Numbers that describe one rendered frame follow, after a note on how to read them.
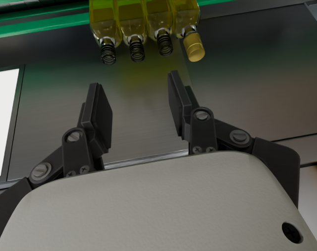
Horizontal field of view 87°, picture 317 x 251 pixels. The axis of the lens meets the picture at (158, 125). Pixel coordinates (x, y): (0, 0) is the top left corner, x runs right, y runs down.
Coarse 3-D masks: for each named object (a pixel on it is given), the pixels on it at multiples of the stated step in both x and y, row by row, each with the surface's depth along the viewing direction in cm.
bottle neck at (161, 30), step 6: (162, 30) 34; (168, 30) 35; (156, 36) 35; (162, 36) 33; (168, 36) 33; (162, 42) 33; (168, 42) 33; (162, 48) 33; (168, 48) 35; (162, 54) 34; (168, 54) 34
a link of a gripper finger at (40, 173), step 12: (96, 84) 11; (96, 96) 11; (84, 108) 10; (96, 108) 10; (108, 108) 13; (84, 120) 9; (96, 120) 10; (108, 120) 12; (96, 132) 10; (108, 132) 12; (96, 144) 10; (108, 144) 11; (48, 156) 9; (60, 156) 9; (96, 156) 10; (36, 168) 8; (48, 168) 8; (60, 168) 8; (36, 180) 8; (48, 180) 8
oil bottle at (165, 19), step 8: (144, 0) 35; (152, 0) 35; (160, 0) 35; (168, 0) 35; (144, 8) 35; (152, 8) 34; (160, 8) 34; (168, 8) 34; (152, 16) 33; (160, 16) 33; (168, 16) 34; (152, 24) 34; (160, 24) 34; (168, 24) 34; (152, 32) 35
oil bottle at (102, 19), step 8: (96, 0) 36; (104, 0) 36; (112, 0) 36; (96, 8) 35; (104, 8) 35; (112, 8) 35; (96, 16) 34; (104, 16) 34; (112, 16) 34; (96, 24) 33; (104, 24) 33; (112, 24) 33; (96, 32) 33; (104, 32) 33; (112, 32) 34; (120, 32) 38; (96, 40) 35; (120, 40) 37
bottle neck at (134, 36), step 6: (132, 36) 34; (138, 36) 34; (132, 42) 34; (138, 42) 34; (132, 48) 33; (138, 48) 33; (132, 54) 33; (138, 54) 35; (144, 54) 34; (132, 60) 34; (138, 60) 35
